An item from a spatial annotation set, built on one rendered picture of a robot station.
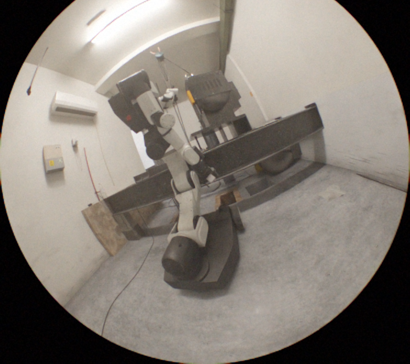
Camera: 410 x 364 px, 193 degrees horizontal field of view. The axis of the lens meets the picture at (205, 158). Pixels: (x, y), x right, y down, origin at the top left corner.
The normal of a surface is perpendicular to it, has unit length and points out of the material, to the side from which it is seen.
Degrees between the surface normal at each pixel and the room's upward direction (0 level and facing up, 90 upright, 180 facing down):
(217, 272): 0
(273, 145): 90
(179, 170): 87
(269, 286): 0
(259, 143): 90
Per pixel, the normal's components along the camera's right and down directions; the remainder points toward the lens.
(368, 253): -0.40, -0.91
